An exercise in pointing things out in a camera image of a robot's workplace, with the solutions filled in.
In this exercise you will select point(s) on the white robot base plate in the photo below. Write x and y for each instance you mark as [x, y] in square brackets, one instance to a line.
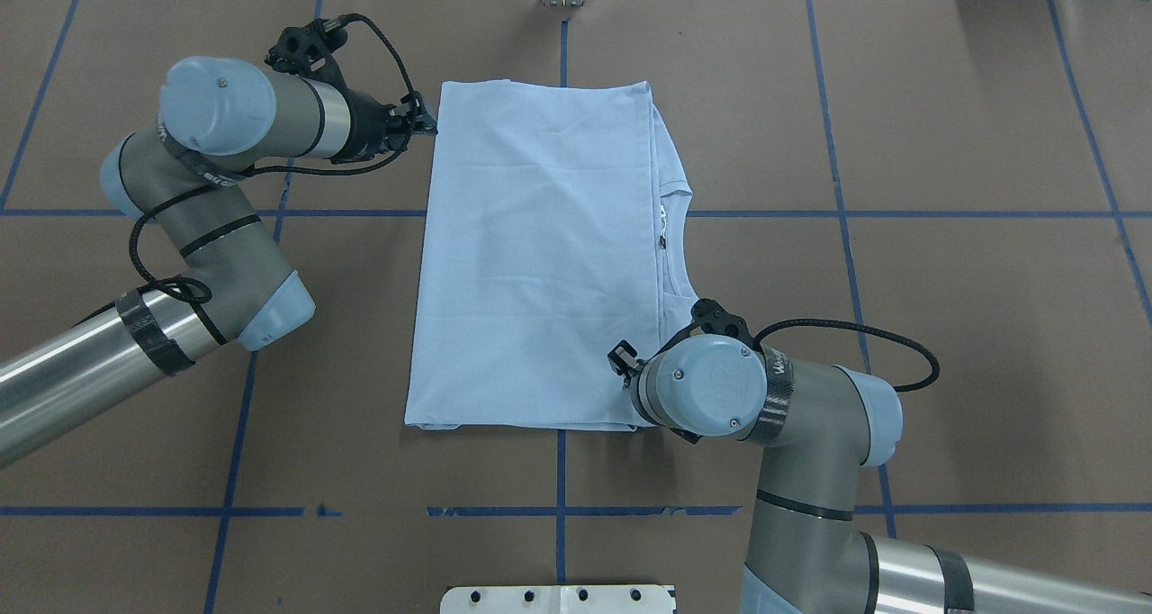
[595, 598]

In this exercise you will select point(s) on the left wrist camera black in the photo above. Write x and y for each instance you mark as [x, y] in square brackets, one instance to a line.
[308, 51]

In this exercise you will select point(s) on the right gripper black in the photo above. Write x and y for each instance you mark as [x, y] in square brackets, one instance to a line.
[619, 358]

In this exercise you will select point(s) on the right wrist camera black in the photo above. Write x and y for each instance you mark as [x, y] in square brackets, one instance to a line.
[709, 317]

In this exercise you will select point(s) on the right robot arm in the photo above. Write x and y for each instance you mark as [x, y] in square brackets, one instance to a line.
[818, 426]

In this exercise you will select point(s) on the light blue t-shirt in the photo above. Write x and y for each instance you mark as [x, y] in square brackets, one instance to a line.
[555, 229]

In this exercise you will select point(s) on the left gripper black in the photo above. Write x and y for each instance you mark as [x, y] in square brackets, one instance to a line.
[366, 128]

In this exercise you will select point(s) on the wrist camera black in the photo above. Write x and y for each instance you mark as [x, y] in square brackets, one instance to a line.
[308, 51]
[709, 317]

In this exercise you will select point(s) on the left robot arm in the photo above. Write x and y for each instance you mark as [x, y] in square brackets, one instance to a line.
[211, 273]

